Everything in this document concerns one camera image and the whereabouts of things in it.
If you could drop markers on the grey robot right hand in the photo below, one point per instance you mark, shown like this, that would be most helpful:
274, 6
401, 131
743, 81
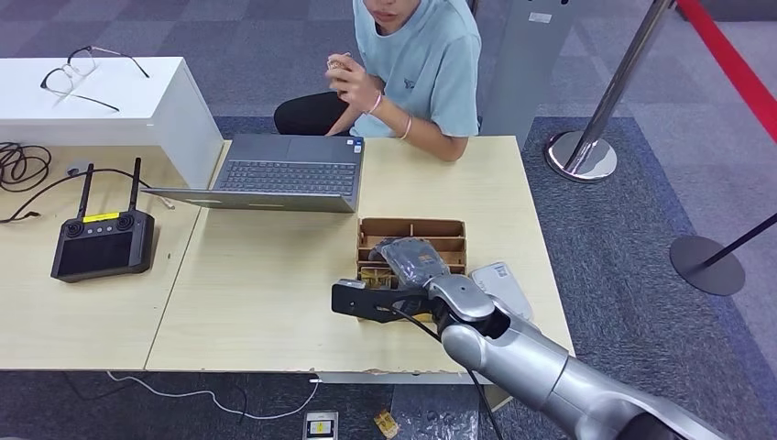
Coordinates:
413, 261

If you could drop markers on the person's left hand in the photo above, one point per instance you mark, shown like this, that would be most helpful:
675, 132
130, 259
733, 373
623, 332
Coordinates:
352, 82

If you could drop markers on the cardboard card organizer box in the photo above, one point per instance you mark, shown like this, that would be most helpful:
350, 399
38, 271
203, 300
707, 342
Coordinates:
413, 229

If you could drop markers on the person's right forearm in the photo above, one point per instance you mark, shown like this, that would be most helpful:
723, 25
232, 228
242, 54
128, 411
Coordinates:
343, 124

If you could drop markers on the person's left forearm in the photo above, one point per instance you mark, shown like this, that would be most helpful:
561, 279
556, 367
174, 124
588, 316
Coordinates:
419, 130

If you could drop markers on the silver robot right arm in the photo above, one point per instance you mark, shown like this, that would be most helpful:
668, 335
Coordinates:
516, 358

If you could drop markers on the person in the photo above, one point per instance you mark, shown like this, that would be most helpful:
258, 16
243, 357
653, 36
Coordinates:
431, 67

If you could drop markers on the grey card reader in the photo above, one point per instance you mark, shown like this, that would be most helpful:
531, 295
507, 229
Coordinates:
504, 288

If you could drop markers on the yellow card on floor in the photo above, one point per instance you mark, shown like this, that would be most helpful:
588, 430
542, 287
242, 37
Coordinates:
386, 424

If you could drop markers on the grey open laptop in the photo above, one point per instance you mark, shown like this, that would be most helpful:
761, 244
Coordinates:
288, 176

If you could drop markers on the table leg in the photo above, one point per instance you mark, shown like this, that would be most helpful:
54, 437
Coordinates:
495, 398

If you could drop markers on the clear plastic bag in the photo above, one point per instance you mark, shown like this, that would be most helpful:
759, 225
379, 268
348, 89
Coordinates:
440, 419

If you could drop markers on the grey kiosk stand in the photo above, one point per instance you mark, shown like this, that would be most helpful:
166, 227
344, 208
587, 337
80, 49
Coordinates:
525, 73

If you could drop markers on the small device with yellow label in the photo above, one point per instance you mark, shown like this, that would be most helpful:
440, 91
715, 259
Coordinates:
320, 427

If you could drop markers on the white box shelf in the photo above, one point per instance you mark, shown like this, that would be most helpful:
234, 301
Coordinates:
127, 112

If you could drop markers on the black-framed eyeglasses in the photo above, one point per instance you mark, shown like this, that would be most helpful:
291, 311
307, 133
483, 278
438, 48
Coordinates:
82, 62

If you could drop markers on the black remote controller with antennas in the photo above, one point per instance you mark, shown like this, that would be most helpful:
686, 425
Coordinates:
100, 252

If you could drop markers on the red barrier belt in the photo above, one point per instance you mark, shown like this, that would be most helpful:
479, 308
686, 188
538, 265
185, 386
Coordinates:
734, 67

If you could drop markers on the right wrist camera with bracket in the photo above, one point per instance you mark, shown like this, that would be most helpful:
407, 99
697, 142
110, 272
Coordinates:
364, 300

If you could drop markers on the chrome stanchion post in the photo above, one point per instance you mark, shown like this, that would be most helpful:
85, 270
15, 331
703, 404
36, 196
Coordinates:
581, 155

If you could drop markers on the black stanchion post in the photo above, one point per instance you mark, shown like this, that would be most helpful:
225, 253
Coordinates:
707, 265

